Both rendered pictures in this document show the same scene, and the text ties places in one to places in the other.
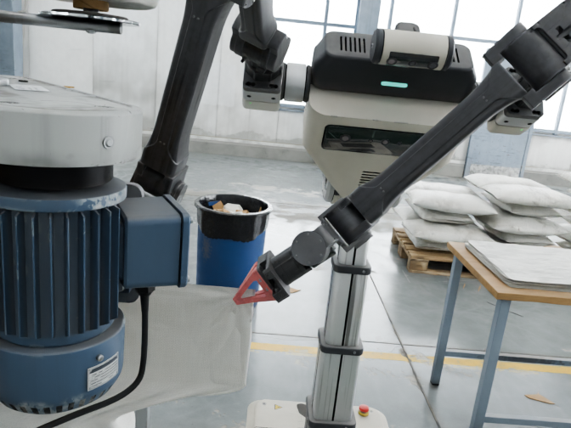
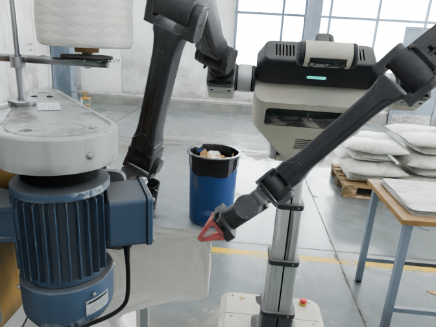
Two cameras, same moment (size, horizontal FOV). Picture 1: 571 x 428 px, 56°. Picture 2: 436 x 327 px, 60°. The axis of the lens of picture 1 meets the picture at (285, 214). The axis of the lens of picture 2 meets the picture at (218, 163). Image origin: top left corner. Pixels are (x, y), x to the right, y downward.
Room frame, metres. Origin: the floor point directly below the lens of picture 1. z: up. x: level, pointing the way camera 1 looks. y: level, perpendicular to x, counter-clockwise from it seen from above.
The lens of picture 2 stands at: (0.03, -0.06, 1.55)
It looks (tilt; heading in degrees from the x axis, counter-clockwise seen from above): 18 degrees down; 6
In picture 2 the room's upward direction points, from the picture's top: 3 degrees clockwise
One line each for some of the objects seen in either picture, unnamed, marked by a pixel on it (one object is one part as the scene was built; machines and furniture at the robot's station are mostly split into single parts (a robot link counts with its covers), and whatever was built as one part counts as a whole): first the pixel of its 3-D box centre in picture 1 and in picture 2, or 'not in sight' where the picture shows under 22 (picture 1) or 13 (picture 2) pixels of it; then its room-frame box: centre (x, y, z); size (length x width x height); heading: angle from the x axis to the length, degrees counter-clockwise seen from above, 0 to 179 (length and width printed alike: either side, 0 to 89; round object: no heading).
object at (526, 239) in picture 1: (512, 230); (422, 165); (4.48, -1.96, 0.33); 0.66 x 0.42 x 0.13; 5
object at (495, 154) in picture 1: (505, 117); (419, 78); (9.00, -3.42, 1.05); 1.00 x 0.10 x 2.10; 93
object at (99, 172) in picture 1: (54, 167); (60, 167); (0.56, 0.25, 1.35); 0.12 x 0.12 x 0.04
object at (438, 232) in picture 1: (447, 231); (371, 167); (4.22, -1.33, 0.33); 0.66 x 0.43 x 0.13; 93
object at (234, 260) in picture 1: (230, 253); (212, 185); (3.18, 0.32, 0.32); 0.51 x 0.48 x 0.65; 3
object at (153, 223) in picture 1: (149, 249); (128, 217); (0.61, 0.16, 1.25); 0.10 x 0.08 x 0.12; 28
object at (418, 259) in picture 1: (468, 254); (388, 183); (4.47, -1.62, 0.07); 1.20 x 0.82 x 0.14; 91
